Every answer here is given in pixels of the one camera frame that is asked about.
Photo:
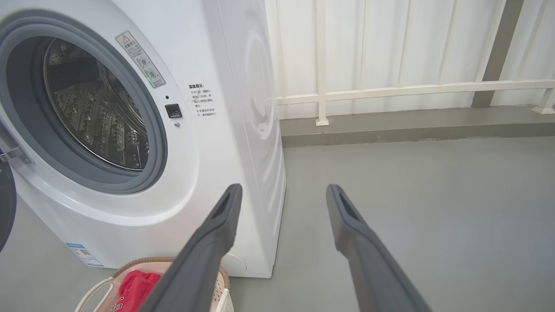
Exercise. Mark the white metal railing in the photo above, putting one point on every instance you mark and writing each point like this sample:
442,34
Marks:
390,91

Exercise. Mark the cream laundry basket brown rim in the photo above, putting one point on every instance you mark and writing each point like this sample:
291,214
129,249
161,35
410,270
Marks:
130,265

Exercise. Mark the silver metal door hinge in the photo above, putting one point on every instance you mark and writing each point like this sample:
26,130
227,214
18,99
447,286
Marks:
15,154

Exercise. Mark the white front-load washing machine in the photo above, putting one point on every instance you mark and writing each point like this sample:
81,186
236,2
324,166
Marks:
208,173

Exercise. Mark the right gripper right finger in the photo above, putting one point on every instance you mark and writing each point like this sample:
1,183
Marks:
373,268

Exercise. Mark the grey warning sticker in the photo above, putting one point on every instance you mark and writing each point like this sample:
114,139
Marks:
141,60

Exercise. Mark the blue energy label sticker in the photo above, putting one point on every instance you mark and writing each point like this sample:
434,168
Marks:
84,255

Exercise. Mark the black door latch socket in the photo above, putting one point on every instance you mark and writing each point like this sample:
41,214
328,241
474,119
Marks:
173,111

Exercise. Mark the round white filter cover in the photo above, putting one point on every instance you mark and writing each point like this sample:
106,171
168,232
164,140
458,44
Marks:
234,264

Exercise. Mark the black text instruction label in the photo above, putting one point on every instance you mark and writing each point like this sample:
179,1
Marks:
202,103

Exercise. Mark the perforated steel washer drum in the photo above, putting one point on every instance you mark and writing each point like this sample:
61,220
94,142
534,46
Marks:
95,104

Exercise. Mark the black round glass washer door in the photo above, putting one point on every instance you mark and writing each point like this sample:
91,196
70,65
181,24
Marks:
6,208

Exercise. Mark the red shirt with white print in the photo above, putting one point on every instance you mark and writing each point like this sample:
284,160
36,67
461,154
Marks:
136,286

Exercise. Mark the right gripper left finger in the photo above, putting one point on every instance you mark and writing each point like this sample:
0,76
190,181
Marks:
199,264

